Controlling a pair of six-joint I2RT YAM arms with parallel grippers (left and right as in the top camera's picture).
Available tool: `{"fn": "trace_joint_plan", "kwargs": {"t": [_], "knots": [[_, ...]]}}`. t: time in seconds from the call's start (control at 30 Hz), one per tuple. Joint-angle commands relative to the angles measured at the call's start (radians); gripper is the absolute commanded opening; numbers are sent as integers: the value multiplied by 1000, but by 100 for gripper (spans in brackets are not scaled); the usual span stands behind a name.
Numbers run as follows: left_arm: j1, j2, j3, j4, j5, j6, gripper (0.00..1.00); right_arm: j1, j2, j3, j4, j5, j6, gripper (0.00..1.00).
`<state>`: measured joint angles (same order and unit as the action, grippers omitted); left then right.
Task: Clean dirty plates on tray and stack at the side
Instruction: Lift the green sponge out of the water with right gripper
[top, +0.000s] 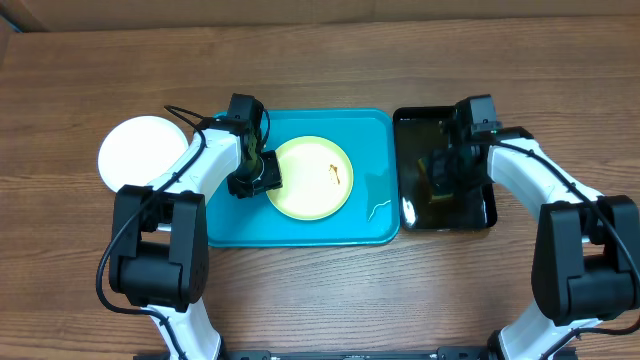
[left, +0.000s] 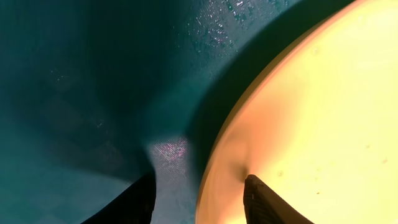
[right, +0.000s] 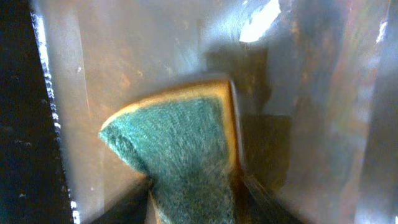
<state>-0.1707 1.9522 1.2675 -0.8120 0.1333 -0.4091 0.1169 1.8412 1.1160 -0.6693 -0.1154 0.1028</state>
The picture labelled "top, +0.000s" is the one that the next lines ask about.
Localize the green yellow sponge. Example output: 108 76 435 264
417 157 453 202

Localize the yellow-green plate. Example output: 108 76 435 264
267 136 354 221

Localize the white plate with stain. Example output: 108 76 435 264
97 115 189 192

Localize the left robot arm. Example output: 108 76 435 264
96 110 280 359

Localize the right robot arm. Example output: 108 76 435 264
421 125 639 359

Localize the black water tray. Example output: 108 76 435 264
393 106 497 231

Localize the blue plastic tray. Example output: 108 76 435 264
206 109 400 248

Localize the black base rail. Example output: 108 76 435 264
133 345 501 360

